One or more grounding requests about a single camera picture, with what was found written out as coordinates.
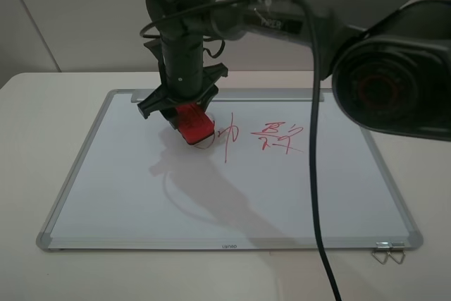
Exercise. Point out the right silver binder clip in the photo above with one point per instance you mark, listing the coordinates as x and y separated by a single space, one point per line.
397 252

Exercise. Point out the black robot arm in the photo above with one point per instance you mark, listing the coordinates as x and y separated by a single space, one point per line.
388 60

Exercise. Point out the white aluminium-framed whiteboard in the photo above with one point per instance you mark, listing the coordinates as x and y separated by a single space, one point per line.
137 185

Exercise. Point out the silver binder clip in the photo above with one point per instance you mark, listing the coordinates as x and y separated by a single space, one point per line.
381 252
397 252

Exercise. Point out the red AUCS whiteboard eraser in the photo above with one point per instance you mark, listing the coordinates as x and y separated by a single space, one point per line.
193 123

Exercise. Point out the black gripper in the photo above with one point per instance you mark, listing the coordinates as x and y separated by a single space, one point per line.
184 78

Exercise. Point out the left silver binder clip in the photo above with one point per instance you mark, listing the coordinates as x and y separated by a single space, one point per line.
381 252

